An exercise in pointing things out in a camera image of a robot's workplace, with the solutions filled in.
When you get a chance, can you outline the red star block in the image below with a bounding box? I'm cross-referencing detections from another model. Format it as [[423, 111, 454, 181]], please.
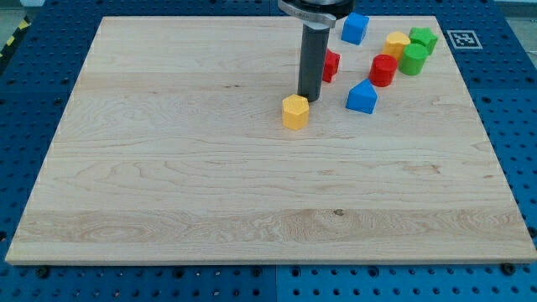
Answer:
[[322, 49, 341, 83]]

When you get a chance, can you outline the green cylinder block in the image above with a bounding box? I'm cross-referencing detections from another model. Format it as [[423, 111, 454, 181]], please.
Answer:
[[399, 44, 429, 76]]

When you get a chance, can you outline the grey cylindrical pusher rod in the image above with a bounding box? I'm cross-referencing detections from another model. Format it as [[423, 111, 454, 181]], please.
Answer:
[[297, 22, 330, 102]]

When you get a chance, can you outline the white fiducial marker tag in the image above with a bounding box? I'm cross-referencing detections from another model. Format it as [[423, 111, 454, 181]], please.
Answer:
[[447, 29, 482, 49]]

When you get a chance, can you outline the black bolt left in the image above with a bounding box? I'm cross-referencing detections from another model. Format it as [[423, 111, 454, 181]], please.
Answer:
[[34, 266, 50, 279]]

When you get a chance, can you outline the yellow heart block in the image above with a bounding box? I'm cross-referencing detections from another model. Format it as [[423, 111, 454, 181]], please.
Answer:
[[382, 31, 411, 61]]

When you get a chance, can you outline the green star block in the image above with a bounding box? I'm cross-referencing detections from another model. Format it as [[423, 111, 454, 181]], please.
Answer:
[[409, 27, 439, 55]]

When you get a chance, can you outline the light wooden board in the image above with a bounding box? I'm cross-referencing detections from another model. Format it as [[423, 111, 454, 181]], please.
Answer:
[[6, 16, 536, 266]]

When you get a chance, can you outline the black bolt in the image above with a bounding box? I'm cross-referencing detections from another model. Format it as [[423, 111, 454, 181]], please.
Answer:
[[500, 263, 517, 276], [34, 266, 50, 279]]

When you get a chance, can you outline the red cylinder block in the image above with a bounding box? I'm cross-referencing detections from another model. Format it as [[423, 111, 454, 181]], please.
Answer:
[[368, 54, 398, 87]]

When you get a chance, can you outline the blue cube block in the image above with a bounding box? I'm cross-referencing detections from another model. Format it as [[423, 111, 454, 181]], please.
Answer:
[[341, 13, 370, 45]]

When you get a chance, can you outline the yellow hexagon block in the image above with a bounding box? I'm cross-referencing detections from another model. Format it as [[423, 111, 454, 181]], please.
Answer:
[[282, 94, 310, 130]]

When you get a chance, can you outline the blue triangle house block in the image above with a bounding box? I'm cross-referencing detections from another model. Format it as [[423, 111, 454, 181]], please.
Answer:
[[346, 79, 378, 114]]

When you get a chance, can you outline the black bolt right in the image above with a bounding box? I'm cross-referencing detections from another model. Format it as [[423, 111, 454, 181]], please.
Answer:
[[500, 263, 517, 276]]

